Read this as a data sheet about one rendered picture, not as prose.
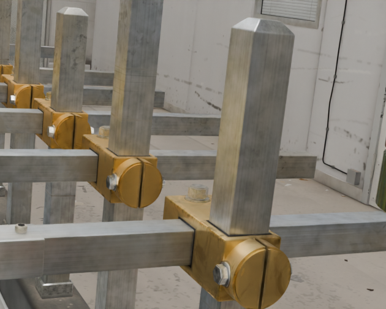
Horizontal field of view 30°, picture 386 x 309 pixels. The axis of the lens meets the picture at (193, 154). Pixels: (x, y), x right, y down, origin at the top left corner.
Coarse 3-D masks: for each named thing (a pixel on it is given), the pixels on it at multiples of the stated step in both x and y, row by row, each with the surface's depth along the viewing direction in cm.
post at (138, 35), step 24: (120, 0) 76; (144, 0) 74; (120, 24) 76; (144, 24) 74; (120, 48) 76; (144, 48) 75; (120, 72) 76; (144, 72) 75; (120, 96) 76; (144, 96) 76; (120, 120) 76; (144, 120) 77; (120, 144) 76; (144, 144) 77; (120, 216) 78; (96, 288) 83; (120, 288) 80
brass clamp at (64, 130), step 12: (36, 108) 106; (48, 108) 100; (48, 120) 99; (60, 120) 97; (72, 120) 97; (84, 120) 97; (48, 132) 97; (60, 132) 96; (72, 132) 97; (84, 132) 98; (48, 144) 99; (60, 144) 97; (72, 144) 98
